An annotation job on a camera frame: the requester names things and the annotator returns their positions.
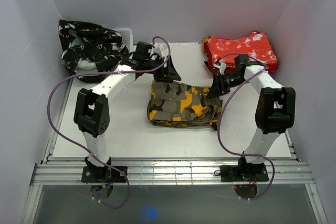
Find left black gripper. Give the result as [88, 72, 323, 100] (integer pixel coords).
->
[144, 56, 182, 84]

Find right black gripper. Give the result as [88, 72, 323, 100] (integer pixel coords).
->
[206, 72, 249, 99]

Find orange green camouflage trousers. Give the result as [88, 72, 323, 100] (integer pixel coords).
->
[147, 81, 223, 130]

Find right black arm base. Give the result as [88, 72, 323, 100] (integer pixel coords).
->
[219, 164, 269, 182]

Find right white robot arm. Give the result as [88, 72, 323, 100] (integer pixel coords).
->
[207, 54, 296, 182]

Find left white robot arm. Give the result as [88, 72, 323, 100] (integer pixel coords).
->
[74, 42, 181, 182]

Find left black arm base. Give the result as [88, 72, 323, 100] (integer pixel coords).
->
[81, 166, 126, 184]

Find red folded trousers stack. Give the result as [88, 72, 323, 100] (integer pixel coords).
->
[201, 36, 279, 79]

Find black white camouflage trousers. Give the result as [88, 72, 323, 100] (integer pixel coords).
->
[58, 18, 132, 83]

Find white plastic basket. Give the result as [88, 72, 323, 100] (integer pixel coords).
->
[61, 27, 133, 72]

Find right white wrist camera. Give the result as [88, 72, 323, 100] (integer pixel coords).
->
[213, 60, 227, 74]

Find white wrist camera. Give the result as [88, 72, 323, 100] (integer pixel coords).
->
[153, 44, 169, 58]
[213, 60, 227, 74]

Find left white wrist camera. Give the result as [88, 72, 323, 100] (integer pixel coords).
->
[153, 44, 169, 58]

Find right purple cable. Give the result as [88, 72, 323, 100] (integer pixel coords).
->
[214, 52, 276, 201]

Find purple cable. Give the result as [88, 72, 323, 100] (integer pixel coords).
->
[46, 36, 131, 209]
[214, 52, 276, 201]

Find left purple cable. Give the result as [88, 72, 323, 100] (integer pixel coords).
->
[46, 36, 131, 209]

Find aluminium rail frame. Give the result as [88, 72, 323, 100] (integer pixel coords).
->
[30, 159, 316, 186]

